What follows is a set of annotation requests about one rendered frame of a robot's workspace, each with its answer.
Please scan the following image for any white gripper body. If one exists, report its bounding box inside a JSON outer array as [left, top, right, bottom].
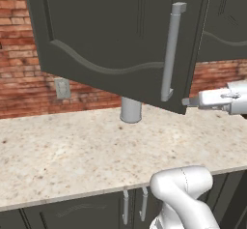
[[196, 88, 233, 111]]

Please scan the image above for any grey cylindrical cup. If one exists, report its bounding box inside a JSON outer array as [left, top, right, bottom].
[[119, 96, 144, 125]]

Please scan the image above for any dark grey base cabinet door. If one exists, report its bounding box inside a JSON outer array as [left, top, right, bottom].
[[199, 170, 247, 229], [0, 208, 26, 229], [132, 186, 168, 229], [20, 189, 136, 229]]

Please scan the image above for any silver wall cabinet door handle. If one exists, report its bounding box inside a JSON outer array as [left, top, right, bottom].
[[160, 1, 188, 103]]

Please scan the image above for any dark grey wall cabinet door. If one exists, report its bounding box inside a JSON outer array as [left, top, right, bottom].
[[196, 0, 247, 64], [23, 0, 213, 116]]

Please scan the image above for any silver base cabinet handle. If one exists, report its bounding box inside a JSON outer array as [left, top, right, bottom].
[[122, 189, 130, 226], [139, 186, 150, 223]]

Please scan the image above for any grey wall outlet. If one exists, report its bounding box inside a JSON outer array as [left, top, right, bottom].
[[53, 77, 72, 100]]

